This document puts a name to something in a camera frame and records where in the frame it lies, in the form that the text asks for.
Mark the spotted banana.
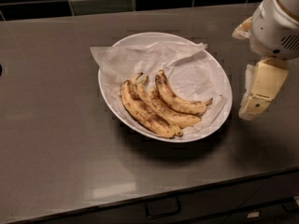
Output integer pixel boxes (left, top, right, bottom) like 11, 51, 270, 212
120, 73, 176, 138
136, 76, 183, 136
155, 70, 213, 115
148, 88, 201, 129

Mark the black drawer handle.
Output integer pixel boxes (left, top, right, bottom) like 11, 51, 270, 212
145, 197, 181, 219

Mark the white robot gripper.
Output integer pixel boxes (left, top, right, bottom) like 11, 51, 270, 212
232, 0, 299, 120

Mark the white crumpled paper liner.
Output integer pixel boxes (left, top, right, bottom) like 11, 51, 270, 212
90, 40, 229, 134

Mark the white oval bowl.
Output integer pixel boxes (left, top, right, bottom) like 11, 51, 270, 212
97, 32, 234, 144

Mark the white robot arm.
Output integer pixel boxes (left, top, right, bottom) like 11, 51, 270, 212
232, 0, 299, 120

